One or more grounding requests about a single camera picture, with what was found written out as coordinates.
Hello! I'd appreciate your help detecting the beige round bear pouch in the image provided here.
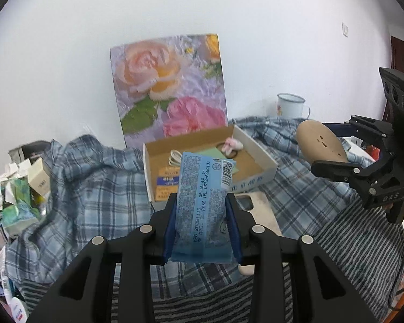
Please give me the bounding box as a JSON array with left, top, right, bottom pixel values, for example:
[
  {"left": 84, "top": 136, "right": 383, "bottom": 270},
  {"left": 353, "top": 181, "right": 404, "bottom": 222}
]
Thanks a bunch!
[{"left": 296, "top": 120, "right": 348, "bottom": 164}]

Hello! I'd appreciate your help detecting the green snap pouch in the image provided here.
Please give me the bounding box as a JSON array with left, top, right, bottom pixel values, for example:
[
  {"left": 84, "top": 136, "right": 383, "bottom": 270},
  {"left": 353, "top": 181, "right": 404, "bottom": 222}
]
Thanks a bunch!
[{"left": 200, "top": 147, "right": 240, "bottom": 176}]

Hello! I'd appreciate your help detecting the blue tissue packet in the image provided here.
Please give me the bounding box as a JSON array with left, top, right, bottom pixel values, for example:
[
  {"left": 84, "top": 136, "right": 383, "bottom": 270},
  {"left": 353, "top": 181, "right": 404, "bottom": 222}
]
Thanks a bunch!
[{"left": 170, "top": 152, "right": 236, "bottom": 263}]

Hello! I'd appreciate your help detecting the white usb cable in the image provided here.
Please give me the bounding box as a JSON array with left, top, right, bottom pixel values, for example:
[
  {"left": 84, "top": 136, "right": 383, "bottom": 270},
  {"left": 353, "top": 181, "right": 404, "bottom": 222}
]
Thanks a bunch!
[{"left": 167, "top": 149, "right": 183, "bottom": 167}]

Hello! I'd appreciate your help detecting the striped grey blanket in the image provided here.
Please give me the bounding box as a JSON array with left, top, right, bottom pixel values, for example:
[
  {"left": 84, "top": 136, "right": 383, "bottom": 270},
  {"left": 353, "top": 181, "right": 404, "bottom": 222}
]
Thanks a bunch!
[{"left": 18, "top": 194, "right": 404, "bottom": 323}]

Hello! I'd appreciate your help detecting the white enamel mug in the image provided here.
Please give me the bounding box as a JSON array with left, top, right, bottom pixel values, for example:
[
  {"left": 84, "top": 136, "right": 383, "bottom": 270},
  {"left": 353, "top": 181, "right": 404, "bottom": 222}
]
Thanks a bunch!
[{"left": 277, "top": 93, "right": 311, "bottom": 119}]

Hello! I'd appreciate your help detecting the beige phone case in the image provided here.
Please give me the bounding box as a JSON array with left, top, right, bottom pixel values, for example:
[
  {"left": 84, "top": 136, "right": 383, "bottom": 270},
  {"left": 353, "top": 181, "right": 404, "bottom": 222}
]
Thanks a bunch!
[{"left": 234, "top": 191, "right": 284, "bottom": 276}]

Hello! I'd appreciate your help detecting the dark wooden door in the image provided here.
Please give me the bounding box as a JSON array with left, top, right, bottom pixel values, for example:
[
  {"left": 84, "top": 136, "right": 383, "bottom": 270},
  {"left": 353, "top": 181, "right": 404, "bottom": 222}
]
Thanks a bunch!
[{"left": 382, "top": 36, "right": 404, "bottom": 128}]

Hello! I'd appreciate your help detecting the blue plaid shirt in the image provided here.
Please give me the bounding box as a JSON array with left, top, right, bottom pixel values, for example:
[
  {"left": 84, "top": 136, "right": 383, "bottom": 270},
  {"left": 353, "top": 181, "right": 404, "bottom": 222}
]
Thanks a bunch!
[{"left": 6, "top": 117, "right": 362, "bottom": 308}]

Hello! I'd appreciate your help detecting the cream small carton box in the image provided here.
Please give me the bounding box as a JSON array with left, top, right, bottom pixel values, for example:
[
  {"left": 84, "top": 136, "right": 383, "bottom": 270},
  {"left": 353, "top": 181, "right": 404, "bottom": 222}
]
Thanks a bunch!
[{"left": 27, "top": 157, "right": 50, "bottom": 196}]

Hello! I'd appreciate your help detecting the yellow blue cigarette pack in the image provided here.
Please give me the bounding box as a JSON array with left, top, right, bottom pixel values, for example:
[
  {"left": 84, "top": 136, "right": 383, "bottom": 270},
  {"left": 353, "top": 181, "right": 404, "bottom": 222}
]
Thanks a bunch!
[{"left": 155, "top": 166, "right": 180, "bottom": 201}]

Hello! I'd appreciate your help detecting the grey storage bin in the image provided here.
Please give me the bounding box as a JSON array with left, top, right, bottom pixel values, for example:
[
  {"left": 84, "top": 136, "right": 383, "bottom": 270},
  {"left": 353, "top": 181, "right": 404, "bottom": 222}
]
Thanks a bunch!
[{"left": 8, "top": 140, "right": 51, "bottom": 164}]

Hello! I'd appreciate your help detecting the open cardboard box tray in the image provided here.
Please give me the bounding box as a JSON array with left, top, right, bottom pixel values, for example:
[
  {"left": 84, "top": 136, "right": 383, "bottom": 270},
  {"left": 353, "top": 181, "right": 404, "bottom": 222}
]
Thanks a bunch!
[{"left": 143, "top": 125, "right": 278, "bottom": 212}]

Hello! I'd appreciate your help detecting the rose flower painting canvas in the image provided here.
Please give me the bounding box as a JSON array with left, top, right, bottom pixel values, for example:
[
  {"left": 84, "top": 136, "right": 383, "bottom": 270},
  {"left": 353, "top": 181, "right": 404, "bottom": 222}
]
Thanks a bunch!
[{"left": 110, "top": 34, "right": 228, "bottom": 148}]

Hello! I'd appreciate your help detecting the white wall switch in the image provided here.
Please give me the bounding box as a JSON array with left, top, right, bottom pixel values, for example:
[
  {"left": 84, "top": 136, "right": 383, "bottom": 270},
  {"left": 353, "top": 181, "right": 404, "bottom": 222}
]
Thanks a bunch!
[{"left": 342, "top": 23, "right": 349, "bottom": 37}]

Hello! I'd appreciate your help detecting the pink plush hair tie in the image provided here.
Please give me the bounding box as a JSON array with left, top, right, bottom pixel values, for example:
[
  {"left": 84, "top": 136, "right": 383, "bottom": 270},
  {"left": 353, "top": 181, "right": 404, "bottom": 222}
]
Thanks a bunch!
[{"left": 216, "top": 137, "right": 244, "bottom": 160}]

